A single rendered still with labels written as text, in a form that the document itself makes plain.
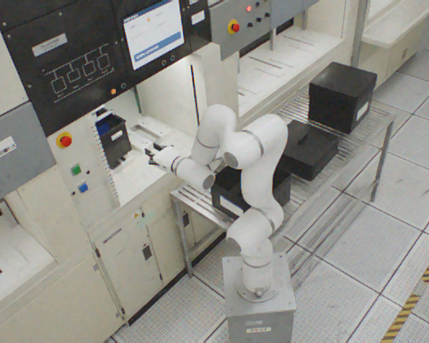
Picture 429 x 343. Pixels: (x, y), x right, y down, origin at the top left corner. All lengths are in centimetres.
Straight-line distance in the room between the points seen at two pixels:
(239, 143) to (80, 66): 71
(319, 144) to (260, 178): 101
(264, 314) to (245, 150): 82
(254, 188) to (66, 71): 77
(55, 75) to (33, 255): 83
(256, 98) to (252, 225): 127
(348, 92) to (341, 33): 93
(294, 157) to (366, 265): 99
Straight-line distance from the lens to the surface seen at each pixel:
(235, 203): 196
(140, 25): 177
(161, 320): 268
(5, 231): 222
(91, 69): 168
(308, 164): 219
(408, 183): 347
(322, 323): 264
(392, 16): 379
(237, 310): 179
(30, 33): 153
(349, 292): 277
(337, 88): 247
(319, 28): 338
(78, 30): 161
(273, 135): 126
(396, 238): 309
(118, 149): 218
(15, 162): 164
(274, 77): 282
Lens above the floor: 232
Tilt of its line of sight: 43 degrees down
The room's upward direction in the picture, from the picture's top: 6 degrees counter-clockwise
